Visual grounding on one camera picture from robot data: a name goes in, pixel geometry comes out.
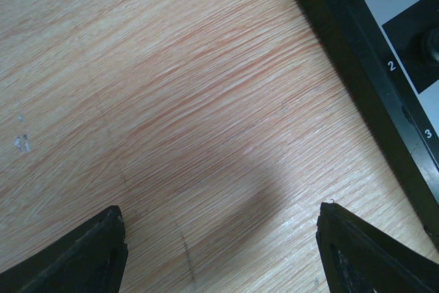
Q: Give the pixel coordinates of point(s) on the black grey chess board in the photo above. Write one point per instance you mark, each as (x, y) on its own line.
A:
(366, 40)

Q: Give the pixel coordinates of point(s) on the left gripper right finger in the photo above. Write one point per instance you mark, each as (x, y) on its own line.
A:
(358, 257)

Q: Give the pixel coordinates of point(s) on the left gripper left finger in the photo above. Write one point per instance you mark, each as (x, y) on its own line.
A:
(90, 258)

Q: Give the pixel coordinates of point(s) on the black pawn edge file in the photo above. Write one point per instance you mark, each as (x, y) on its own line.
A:
(422, 48)

